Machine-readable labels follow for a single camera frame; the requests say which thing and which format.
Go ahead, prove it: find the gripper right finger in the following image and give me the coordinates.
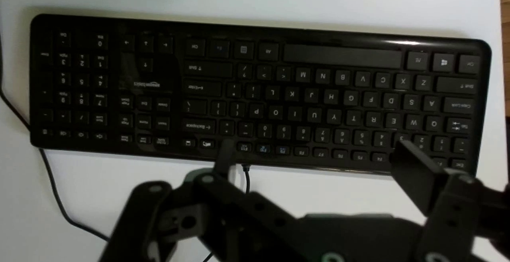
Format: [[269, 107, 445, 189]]
[[390, 140, 510, 262]]

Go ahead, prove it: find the black computer keyboard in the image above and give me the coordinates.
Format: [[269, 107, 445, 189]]
[[29, 13, 492, 175]]

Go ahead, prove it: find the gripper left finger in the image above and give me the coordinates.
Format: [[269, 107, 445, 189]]
[[99, 139, 307, 262]]

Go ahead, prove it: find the black cable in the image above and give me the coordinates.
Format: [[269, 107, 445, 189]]
[[0, 35, 255, 262]]

